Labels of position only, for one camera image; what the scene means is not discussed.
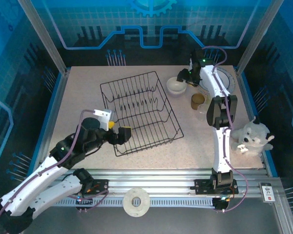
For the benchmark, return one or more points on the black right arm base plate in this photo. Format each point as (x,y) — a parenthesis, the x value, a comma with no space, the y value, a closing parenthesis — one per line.
(200,186)

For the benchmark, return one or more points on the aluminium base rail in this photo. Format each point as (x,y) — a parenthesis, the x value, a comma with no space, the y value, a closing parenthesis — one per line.
(149,180)

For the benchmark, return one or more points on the colourful speckled plate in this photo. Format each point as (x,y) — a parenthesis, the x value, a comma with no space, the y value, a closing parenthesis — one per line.
(232,84)

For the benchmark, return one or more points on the amber brown cup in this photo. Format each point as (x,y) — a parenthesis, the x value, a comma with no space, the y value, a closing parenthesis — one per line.
(197,101)

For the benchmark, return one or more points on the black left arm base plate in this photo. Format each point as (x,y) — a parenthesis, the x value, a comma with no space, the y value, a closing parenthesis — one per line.
(102,186)

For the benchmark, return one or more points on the white plate with blue pattern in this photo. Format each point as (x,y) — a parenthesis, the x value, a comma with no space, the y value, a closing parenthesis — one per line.
(224,78)

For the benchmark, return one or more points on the grey white plush toy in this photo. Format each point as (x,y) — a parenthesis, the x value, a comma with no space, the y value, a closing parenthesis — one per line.
(254,136)

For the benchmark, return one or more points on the white bowl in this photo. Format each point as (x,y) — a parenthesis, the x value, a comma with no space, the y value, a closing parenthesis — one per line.
(175,85)

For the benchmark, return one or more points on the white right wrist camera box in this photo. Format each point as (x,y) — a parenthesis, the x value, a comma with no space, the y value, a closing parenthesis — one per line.
(190,64)

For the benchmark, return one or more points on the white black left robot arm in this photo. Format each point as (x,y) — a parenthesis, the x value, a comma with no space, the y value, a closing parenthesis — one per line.
(27,190)

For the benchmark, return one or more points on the white tape roll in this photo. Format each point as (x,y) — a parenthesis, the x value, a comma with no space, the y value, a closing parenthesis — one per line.
(129,202)

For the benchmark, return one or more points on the aluminium frame post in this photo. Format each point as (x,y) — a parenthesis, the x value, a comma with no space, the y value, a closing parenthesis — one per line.
(46,41)
(256,41)

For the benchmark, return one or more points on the white label card with number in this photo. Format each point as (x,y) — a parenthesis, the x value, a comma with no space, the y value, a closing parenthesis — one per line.
(268,192)

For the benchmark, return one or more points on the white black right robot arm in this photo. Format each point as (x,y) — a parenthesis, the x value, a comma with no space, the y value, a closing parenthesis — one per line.
(222,146)

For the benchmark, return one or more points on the black controller board with light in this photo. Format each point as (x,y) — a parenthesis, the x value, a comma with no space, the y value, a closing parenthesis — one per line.
(84,201)
(218,204)

